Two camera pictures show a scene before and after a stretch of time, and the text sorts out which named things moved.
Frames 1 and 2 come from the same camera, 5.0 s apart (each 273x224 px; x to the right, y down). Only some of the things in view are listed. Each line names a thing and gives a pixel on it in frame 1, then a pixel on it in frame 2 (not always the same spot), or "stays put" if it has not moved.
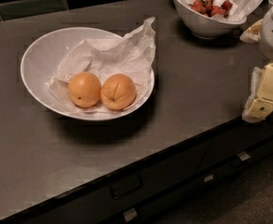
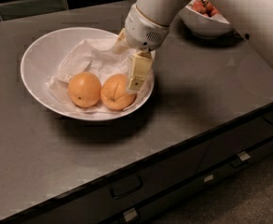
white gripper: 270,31 -> 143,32
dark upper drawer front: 107,201 stays put
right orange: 117,92 stays put
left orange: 84,89 stays put
